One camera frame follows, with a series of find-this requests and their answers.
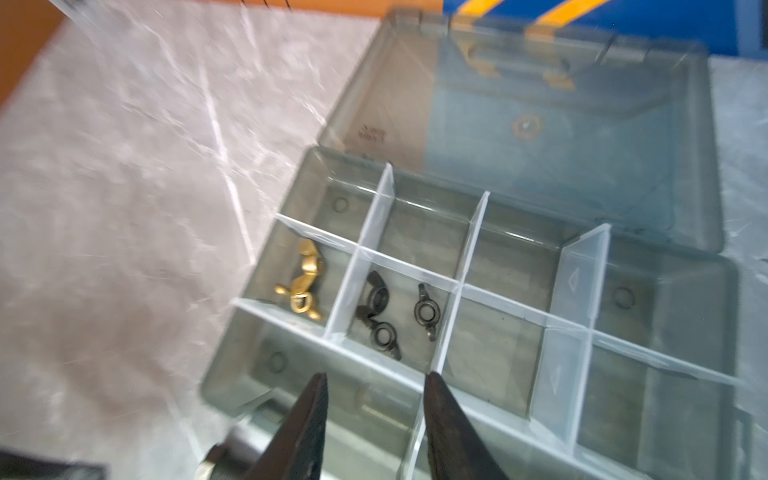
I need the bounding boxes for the large black hex bolt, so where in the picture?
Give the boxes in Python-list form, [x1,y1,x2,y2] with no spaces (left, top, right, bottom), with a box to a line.
[194,442,261,480]

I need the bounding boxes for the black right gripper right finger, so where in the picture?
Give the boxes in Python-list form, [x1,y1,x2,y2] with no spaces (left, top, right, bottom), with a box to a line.
[423,372,508,480]

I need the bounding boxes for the brass wing nut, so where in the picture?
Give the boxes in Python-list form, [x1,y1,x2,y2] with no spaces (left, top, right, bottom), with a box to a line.
[299,238,325,278]
[274,273,323,322]

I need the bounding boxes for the clear grey compartment organizer box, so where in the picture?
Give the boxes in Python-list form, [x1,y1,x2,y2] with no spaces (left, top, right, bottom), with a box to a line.
[201,9,751,479]

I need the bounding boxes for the black wing nut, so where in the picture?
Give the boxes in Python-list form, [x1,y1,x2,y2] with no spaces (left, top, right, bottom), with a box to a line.
[355,270,402,361]
[413,283,442,342]

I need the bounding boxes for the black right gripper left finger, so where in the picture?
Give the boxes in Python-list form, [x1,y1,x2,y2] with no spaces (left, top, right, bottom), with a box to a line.
[244,373,329,479]

